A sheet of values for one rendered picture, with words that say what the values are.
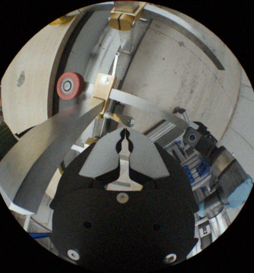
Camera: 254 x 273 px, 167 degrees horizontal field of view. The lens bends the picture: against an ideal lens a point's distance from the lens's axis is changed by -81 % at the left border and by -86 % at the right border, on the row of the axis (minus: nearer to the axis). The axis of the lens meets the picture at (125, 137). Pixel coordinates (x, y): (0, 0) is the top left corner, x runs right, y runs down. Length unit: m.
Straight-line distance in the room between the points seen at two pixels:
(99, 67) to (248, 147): 2.79
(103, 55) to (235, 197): 0.71
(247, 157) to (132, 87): 2.71
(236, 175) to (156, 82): 1.13
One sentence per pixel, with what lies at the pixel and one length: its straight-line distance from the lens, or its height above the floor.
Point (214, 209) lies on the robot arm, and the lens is 0.39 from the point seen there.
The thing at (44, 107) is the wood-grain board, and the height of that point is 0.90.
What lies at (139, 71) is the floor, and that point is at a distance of 1.15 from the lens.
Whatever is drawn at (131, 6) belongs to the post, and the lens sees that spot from 0.21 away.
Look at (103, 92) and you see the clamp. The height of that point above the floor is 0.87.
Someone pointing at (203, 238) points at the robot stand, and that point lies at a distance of 0.89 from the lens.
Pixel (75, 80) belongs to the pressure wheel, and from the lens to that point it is 0.24.
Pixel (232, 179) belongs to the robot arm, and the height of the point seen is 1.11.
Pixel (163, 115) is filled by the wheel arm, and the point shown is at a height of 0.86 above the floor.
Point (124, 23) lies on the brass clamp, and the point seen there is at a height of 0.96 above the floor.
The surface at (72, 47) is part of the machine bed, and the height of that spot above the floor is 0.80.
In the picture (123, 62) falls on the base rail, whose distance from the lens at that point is 0.43.
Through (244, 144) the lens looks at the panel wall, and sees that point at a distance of 2.64.
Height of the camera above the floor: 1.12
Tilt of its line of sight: 58 degrees down
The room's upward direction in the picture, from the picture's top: 179 degrees counter-clockwise
